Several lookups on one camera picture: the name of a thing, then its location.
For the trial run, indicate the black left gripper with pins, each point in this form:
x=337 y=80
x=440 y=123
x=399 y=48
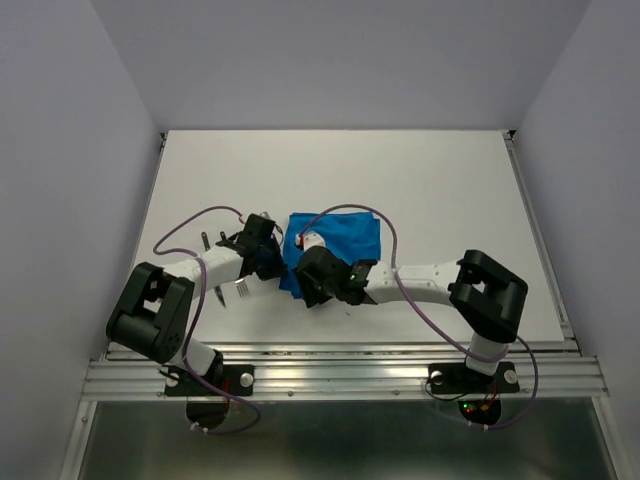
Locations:
x=278 y=268

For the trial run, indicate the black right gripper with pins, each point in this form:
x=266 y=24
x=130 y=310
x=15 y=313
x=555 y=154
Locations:
x=308 y=290

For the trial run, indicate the blue satin napkin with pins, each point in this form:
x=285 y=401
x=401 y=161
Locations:
x=350 y=236

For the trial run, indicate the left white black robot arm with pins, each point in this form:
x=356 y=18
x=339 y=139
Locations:
x=151 y=316

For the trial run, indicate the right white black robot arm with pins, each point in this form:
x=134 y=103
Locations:
x=488 y=296

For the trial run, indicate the silver fork black handle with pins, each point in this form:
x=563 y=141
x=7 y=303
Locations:
x=231 y=242

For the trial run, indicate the silver knife black handle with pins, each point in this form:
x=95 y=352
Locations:
x=217 y=289

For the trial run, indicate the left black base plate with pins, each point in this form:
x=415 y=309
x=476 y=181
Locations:
x=233 y=379

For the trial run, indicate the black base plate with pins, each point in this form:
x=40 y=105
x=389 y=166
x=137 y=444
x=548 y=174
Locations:
x=455 y=378
x=233 y=379

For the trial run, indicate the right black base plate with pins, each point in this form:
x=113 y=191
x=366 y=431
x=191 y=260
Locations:
x=455 y=378

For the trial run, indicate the aluminium frame rail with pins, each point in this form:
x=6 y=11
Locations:
x=354 y=411

